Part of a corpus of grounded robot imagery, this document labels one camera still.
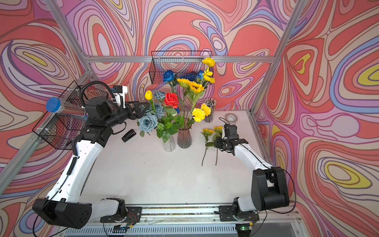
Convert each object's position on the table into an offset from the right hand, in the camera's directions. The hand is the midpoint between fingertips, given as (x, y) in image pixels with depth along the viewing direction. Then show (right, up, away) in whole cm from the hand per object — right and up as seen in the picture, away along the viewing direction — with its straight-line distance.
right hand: (218, 145), depth 90 cm
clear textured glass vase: (-30, 0, +3) cm, 30 cm away
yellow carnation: (-13, +18, -19) cm, 29 cm away
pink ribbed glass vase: (-21, +5, +1) cm, 22 cm away
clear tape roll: (+15, +18, +22) cm, 32 cm away
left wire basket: (-80, +10, -19) cm, 83 cm away
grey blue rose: (-38, +14, -21) cm, 45 cm away
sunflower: (-6, +8, +11) cm, 15 cm away
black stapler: (-61, +6, +12) cm, 63 cm away
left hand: (-38, +23, -24) cm, 50 cm away
